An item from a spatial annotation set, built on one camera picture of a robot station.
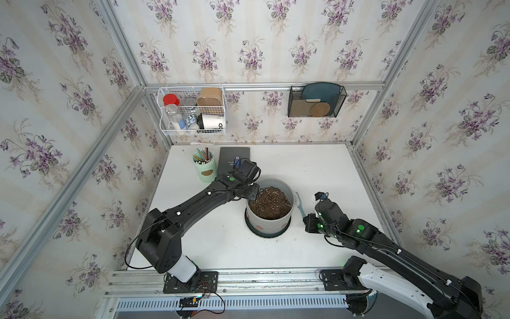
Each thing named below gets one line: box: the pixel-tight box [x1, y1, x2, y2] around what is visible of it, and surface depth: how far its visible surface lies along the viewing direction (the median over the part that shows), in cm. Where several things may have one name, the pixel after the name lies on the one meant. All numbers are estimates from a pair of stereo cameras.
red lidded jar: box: [163, 93, 180, 106], surface depth 94 cm
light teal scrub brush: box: [294, 192, 307, 218], surface depth 84 cm
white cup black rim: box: [197, 112, 224, 130], surface depth 95 cm
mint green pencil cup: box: [191, 150, 217, 184], surface depth 96 cm
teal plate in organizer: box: [300, 82, 341, 115], surface depth 93 cm
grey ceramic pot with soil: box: [246, 177, 295, 234], surface depth 85 cm
